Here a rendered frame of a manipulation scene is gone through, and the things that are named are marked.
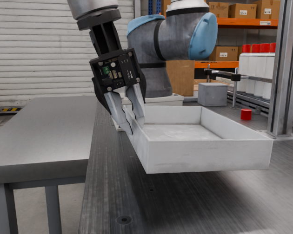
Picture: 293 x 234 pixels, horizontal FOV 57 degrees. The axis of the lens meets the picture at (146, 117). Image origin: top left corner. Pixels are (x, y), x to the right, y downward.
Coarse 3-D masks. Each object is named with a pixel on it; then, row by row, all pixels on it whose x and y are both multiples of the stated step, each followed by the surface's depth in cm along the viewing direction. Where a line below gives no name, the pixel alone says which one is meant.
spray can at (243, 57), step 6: (246, 48) 115; (240, 54) 117; (246, 54) 115; (240, 60) 117; (246, 60) 115; (240, 66) 117; (246, 66) 116; (240, 72) 118; (246, 72) 117; (240, 84) 118; (240, 90) 119
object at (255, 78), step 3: (204, 69) 156; (219, 72) 136; (222, 72) 132; (225, 72) 129; (228, 72) 126; (231, 72) 125; (228, 75) 126; (231, 75) 123; (243, 75) 112; (246, 75) 110; (249, 75) 109; (249, 78) 108; (252, 78) 106; (255, 78) 103; (258, 78) 101; (261, 78) 99; (264, 78) 98; (267, 78) 96; (270, 78) 95; (264, 81) 98; (267, 81) 96; (270, 81) 94
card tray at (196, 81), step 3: (195, 81) 190; (198, 81) 190; (201, 81) 191; (204, 81) 191; (210, 81) 192; (213, 81) 186; (216, 81) 181; (219, 81) 177; (195, 84) 190; (198, 84) 190; (228, 84) 164; (195, 87) 174; (195, 90) 161
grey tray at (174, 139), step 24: (168, 120) 66; (192, 120) 68; (216, 120) 60; (144, 144) 41; (168, 144) 39; (192, 144) 39; (216, 144) 40; (240, 144) 41; (264, 144) 42; (144, 168) 40; (168, 168) 40; (192, 168) 40; (216, 168) 41; (240, 168) 42; (264, 168) 43
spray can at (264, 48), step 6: (264, 48) 103; (264, 54) 103; (258, 60) 105; (264, 60) 103; (258, 66) 105; (264, 66) 103; (258, 72) 105; (264, 72) 104; (258, 84) 106; (258, 90) 106; (258, 96) 107
